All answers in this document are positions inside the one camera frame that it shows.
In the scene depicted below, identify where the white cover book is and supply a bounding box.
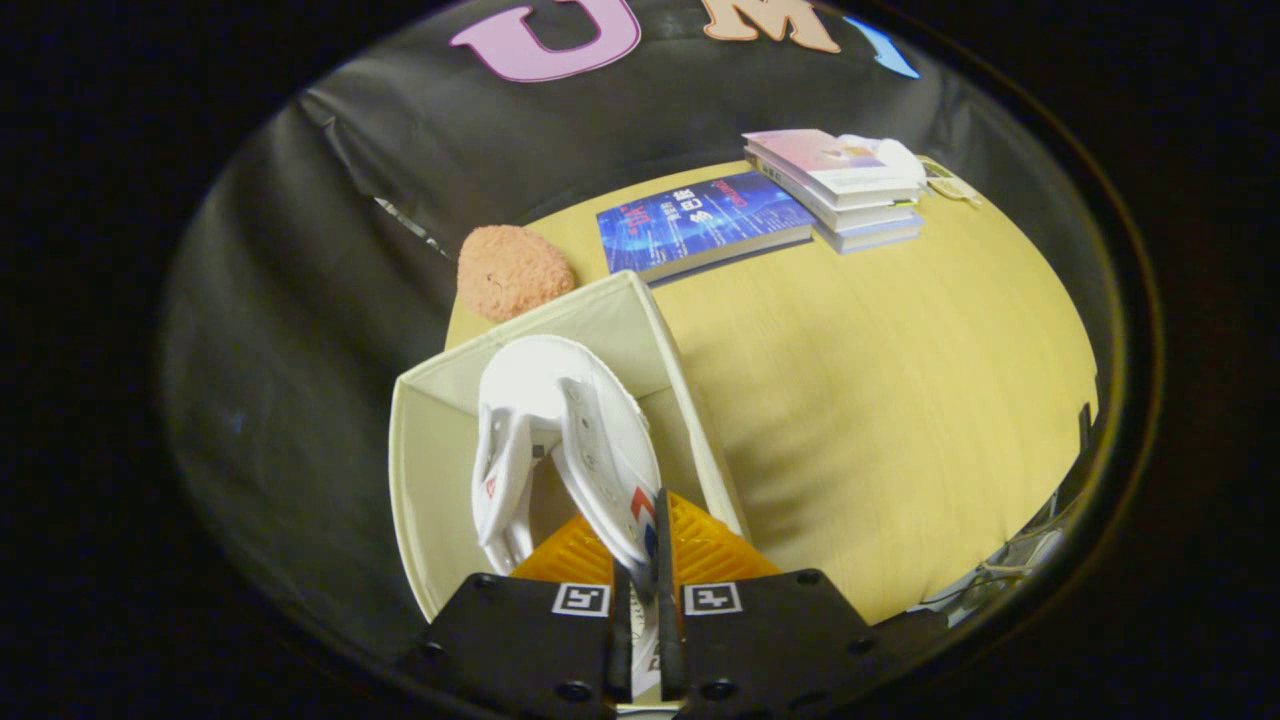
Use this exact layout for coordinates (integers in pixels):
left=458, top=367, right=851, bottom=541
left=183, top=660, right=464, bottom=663
left=760, top=165, right=919, bottom=233

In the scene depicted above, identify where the beige fabric storage box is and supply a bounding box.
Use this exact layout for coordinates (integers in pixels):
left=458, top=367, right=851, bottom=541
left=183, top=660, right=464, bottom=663
left=388, top=270, right=751, bottom=626

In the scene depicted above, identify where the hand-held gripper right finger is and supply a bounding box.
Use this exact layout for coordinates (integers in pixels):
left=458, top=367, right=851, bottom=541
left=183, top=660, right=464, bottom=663
left=655, top=488, right=883, bottom=714

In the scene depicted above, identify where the orange fuzzy ball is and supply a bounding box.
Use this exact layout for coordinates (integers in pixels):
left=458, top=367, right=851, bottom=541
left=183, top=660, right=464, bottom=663
left=457, top=225, right=578, bottom=323

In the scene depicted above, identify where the shiny silver strip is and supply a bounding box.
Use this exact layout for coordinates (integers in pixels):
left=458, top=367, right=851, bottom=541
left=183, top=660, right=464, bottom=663
left=373, top=196, right=448, bottom=259

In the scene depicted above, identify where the white soft cloth bundle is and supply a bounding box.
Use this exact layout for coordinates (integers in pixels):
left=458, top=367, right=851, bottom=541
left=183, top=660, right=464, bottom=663
left=838, top=133, right=929, bottom=189

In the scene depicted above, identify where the white canvas shoe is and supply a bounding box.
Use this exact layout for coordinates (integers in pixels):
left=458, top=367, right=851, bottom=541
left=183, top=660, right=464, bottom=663
left=470, top=334, right=664, bottom=701

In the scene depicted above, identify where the white cable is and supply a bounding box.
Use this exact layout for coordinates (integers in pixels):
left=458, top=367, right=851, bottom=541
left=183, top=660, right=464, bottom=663
left=915, top=530, right=1066, bottom=613

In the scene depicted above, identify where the black backdrop cloth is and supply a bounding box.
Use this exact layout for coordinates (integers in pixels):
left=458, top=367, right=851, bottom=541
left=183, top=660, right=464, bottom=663
left=160, top=0, right=1121, bottom=661

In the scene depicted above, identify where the pink cover book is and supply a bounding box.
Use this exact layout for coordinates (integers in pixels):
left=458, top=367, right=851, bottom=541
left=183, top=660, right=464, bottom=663
left=742, top=128, right=923, bottom=211

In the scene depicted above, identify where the beige colour swatch card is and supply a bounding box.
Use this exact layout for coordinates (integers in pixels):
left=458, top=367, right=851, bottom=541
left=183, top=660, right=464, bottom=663
left=918, top=155, right=984, bottom=207

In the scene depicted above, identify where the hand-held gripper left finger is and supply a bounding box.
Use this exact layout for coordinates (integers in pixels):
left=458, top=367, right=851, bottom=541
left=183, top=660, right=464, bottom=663
left=400, top=514, right=634, bottom=708

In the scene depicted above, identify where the pale blue cover book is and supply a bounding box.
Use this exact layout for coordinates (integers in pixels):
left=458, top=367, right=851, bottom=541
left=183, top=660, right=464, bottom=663
left=815, top=210, right=924, bottom=256

